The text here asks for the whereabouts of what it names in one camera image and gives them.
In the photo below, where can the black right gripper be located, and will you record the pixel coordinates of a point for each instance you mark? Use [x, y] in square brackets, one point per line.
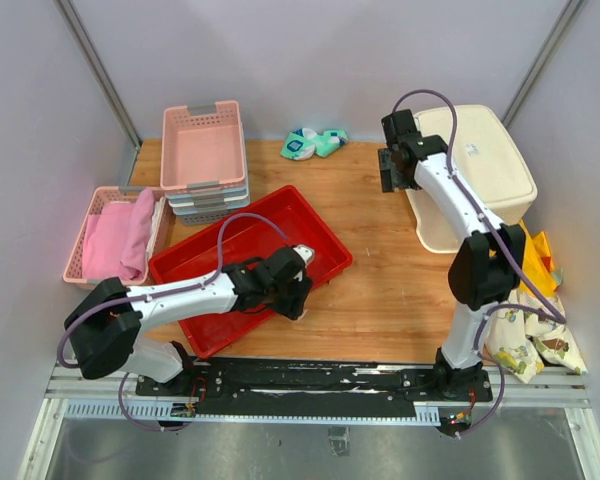
[389, 179]

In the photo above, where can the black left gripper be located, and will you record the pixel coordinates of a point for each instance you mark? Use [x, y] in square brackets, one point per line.
[294, 307]

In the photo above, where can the red plastic tray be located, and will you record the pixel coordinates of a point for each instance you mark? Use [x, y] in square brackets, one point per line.
[248, 241]

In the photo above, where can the large cream perforated container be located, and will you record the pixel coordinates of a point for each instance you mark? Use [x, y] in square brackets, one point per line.
[490, 161]

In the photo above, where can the white perforated basket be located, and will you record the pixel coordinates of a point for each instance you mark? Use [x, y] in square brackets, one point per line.
[188, 206]

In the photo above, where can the blue perforated basket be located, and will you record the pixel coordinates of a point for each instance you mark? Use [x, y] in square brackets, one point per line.
[209, 192]
[192, 217]

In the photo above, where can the pink perforated basket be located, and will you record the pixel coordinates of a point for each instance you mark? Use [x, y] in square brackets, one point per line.
[202, 148]

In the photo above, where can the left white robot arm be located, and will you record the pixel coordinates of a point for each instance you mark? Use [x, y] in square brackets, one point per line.
[105, 332]

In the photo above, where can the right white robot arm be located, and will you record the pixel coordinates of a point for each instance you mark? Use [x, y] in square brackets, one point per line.
[486, 267]

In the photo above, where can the green white wipes packet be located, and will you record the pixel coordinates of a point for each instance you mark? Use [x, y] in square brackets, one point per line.
[302, 144]

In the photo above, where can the pink basket with cloths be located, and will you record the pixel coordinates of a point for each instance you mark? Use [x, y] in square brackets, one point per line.
[101, 196]

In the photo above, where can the pink folded cloth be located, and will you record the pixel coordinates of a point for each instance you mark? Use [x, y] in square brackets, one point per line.
[116, 239]

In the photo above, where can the yellow patterned cloth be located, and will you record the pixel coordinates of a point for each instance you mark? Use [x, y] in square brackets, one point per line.
[521, 340]

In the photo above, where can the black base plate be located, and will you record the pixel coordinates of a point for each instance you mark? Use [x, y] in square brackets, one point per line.
[309, 389]

